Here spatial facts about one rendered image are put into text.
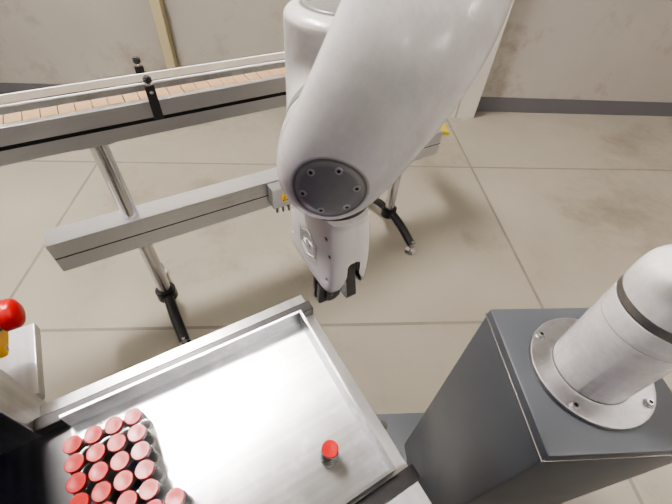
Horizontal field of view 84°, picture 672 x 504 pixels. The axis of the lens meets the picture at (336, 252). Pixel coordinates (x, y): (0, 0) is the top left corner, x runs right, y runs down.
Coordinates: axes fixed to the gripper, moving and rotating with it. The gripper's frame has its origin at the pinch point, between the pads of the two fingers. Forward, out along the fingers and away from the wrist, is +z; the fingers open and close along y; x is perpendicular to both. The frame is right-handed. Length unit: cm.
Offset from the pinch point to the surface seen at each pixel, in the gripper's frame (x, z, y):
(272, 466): -14.0, 15.3, 12.1
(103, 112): -19, 11, -82
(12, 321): -35.9, 3.4, -15.6
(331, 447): -7.1, 10.7, 14.8
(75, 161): -49, 103, -224
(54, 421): -36.3, 13.5, -6.0
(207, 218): -1, 57, -84
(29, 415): -38.7, 12.8, -7.9
